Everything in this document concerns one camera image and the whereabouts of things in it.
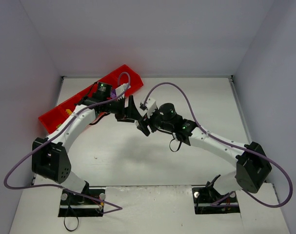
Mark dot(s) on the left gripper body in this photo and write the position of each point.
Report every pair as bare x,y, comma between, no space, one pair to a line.
125,110

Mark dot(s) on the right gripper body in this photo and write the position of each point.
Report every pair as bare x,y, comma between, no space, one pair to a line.
146,124

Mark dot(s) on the purple lego brick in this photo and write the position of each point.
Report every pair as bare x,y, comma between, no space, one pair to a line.
113,94

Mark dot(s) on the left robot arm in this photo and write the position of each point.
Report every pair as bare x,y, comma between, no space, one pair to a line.
50,158

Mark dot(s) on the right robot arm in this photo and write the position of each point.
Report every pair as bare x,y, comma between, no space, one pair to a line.
249,160

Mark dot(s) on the red compartment tray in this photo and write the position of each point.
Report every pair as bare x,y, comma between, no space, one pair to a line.
58,114

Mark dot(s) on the yellow comb lego piece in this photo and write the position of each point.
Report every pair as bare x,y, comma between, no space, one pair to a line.
69,112

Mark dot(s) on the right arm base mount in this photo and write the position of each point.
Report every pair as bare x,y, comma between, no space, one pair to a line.
207,201

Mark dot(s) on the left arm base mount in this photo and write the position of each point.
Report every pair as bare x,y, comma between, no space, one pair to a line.
72,205

